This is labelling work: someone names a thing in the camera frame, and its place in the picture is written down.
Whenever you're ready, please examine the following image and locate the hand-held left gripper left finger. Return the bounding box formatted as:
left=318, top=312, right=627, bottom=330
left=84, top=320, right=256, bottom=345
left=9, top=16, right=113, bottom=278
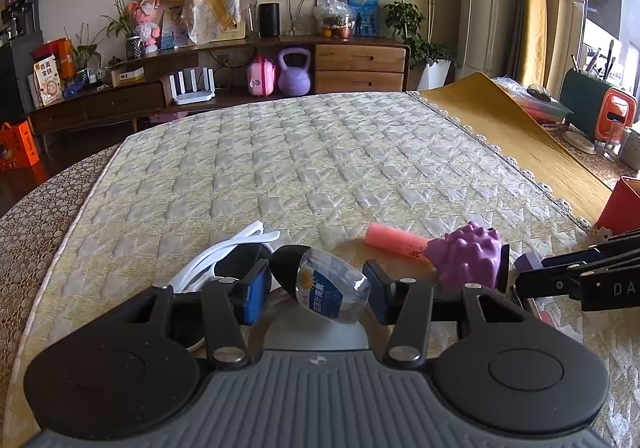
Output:
left=135, top=259, right=273, bottom=369

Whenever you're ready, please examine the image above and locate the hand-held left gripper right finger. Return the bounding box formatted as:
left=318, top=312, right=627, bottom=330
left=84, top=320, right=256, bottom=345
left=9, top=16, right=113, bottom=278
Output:
left=362, top=259, right=506, bottom=365

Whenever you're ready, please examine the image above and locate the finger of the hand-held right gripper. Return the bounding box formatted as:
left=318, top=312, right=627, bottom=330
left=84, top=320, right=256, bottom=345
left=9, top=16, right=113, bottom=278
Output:
left=514, top=251, right=587, bottom=302
left=541, top=230, right=640, bottom=270

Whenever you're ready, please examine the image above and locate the clear plastic bottle blue label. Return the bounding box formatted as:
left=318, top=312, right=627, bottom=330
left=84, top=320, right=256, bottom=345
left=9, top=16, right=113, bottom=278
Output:
left=295, top=248, right=373, bottom=326

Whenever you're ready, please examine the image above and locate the pink tube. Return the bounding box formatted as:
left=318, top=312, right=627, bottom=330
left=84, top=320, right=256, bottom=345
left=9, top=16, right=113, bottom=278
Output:
left=364, top=222, right=438, bottom=261

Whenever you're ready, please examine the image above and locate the red tin box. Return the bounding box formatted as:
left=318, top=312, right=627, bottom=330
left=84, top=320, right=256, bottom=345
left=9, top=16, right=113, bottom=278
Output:
left=595, top=175, right=640, bottom=237

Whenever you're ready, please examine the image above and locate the purple spiky massage ball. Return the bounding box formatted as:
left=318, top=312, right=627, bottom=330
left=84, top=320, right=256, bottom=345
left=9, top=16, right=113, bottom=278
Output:
left=425, top=221, right=511, bottom=292

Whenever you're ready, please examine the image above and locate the white round coaster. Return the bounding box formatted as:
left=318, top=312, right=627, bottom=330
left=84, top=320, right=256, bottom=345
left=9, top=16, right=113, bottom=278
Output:
left=562, top=130, right=597, bottom=155

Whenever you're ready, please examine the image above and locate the drinking glass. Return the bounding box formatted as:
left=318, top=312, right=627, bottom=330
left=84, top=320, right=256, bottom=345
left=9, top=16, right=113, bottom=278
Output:
left=604, top=123, right=632, bottom=160

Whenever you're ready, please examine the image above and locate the cream quilted table mat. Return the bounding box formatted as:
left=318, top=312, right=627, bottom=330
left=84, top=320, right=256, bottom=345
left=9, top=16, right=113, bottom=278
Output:
left=7, top=90, right=640, bottom=431

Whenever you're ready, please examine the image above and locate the yellow table mat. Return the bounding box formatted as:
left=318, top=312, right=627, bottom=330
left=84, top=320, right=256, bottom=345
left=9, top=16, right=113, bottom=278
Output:
left=417, top=71, right=613, bottom=227

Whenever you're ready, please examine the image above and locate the green and orange storage box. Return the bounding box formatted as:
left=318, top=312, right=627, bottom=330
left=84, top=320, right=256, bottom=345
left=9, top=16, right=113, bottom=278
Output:
left=557, top=68, right=639, bottom=142

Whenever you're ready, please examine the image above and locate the white router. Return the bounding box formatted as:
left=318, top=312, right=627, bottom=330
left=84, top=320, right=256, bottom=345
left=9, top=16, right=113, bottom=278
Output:
left=167, top=69, right=217, bottom=107

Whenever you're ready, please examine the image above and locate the pink toy case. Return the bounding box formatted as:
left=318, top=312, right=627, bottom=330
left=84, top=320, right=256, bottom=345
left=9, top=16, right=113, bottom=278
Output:
left=246, top=54, right=279, bottom=97

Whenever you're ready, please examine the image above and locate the purple kettlebell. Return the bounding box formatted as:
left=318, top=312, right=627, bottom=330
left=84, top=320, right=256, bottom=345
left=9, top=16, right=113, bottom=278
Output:
left=277, top=47, right=315, bottom=96

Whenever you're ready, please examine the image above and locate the wooden cabinet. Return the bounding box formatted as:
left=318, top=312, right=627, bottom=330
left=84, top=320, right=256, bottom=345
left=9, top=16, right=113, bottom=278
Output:
left=27, top=35, right=412, bottom=154

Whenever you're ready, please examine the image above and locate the small cardboard box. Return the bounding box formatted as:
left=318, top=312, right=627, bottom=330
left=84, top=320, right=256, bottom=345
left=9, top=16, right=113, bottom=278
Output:
left=110, top=67, right=146, bottom=87

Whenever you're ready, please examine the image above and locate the yellow curtain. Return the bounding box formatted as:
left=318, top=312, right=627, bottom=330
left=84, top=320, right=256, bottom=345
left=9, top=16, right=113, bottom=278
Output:
left=517, top=0, right=552, bottom=87

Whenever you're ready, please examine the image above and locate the black speaker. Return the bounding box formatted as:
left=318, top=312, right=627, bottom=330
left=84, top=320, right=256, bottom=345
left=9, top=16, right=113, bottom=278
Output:
left=257, top=3, right=281, bottom=38

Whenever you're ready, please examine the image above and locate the potted orchid plant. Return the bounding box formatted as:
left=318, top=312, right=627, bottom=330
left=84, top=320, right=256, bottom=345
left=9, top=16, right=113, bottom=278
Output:
left=102, top=0, right=147, bottom=60

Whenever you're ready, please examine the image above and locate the orange gift bag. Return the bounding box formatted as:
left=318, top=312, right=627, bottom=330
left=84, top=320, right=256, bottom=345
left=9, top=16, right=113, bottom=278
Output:
left=0, top=120, right=40, bottom=173

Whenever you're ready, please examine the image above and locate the blue picture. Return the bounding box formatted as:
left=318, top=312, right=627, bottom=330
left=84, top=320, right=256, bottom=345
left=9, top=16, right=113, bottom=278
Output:
left=347, top=0, right=381, bottom=38

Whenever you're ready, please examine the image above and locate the plastic bag of fruit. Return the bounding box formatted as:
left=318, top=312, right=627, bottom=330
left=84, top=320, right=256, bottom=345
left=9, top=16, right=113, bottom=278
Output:
left=314, top=0, right=354, bottom=40

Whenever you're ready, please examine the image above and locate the pink doll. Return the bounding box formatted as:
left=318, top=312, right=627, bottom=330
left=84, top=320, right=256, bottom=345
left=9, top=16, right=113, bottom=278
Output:
left=129, top=0, right=169, bottom=54

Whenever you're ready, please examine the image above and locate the printed snack box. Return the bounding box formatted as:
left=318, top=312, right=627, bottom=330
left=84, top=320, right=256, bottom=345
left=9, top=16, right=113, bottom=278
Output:
left=32, top=55, right=65, bottom=108

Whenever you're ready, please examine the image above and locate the black fridge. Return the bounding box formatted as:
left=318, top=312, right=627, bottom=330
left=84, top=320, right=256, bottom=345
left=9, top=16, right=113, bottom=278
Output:
left=0, top=35, right=37, bottom=130

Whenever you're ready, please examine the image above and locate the black coffee machine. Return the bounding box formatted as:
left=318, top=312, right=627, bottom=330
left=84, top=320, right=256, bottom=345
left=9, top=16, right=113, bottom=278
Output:
left=0, top=0, right=44, bottom=47

